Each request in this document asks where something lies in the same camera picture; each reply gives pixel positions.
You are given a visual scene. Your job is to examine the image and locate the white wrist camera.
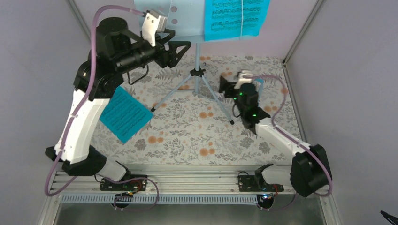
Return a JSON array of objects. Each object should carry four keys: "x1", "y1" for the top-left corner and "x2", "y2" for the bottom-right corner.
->
[
  {"x1": 141, "y1": 9, "x2": 168, "y2": 47},
  {"x1": 234, "y1": 70, "x2": 253, "y2": 90}
]

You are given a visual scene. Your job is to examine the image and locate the floral patterned table mat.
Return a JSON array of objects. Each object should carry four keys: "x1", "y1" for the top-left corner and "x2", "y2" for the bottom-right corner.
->
[{"x1": 91, "y1": 55, "x2": 300, "y2": 165}]

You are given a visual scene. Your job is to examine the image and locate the blue sheet music pages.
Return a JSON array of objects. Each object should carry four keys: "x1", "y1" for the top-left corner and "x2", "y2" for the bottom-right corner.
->
[{"x1": 204, "y1": 0, "x2": 271, "y2": 42}]

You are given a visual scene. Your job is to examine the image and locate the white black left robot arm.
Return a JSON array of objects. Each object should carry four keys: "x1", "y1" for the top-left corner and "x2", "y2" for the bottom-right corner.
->
[{"x1": 45, "y1": 17, "x2": 191, "y2": 190}]

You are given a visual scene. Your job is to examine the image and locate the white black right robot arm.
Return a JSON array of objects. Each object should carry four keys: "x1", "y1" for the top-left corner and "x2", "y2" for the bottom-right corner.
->
[{"x1": 219, "y1": 73, "x2": 333, "y2": 197}]

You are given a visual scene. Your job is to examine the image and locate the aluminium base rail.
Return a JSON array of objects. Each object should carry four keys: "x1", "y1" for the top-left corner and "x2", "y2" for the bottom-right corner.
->
[{"x1": 38, "y1": 165, "x2": 341, "y2": 225}]

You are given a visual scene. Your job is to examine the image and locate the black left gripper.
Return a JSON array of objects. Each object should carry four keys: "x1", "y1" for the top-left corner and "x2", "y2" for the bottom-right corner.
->
[{"x1": 115, "y1": 29, "x2": 191, "y2": 74}]

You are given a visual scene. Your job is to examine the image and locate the black object at corner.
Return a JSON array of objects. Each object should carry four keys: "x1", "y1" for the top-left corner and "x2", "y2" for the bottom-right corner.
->
[{"x1": 380, "y1": 210, "x2": 398, "y2": 225}]

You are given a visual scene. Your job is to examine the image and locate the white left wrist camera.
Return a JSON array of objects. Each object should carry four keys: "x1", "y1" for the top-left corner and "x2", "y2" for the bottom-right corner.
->
[{"x1": 141, "y1": 9, "x2": 168, "y2": 47}]

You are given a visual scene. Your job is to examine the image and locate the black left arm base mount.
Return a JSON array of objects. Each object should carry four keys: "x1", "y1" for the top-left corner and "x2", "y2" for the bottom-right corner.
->
[{"x1": 99, "y1": 174, "x2": 147, "y2": 192}]

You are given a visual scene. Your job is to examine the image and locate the blue metronome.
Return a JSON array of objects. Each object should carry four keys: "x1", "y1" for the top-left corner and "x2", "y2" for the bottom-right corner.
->
[{"x1": 254, "y1": 78, "x2": 264, "y2": 102}]

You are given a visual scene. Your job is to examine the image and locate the light blue music stand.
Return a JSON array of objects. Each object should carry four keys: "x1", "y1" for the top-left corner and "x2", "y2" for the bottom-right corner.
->
[{"x1": 135, "y1": 0, "x2": 251, "y2": 124}]

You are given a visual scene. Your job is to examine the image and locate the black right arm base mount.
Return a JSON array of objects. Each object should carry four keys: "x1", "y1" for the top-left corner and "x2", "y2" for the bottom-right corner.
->
[{"x1": 237, "y1": 174, "x2": 284, "y2": 192}]

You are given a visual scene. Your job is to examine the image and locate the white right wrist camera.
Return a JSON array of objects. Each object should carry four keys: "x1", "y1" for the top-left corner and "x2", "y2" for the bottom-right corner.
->
[{"x1": 234, "y1": 70, "x2": 253, "y2": 90}]

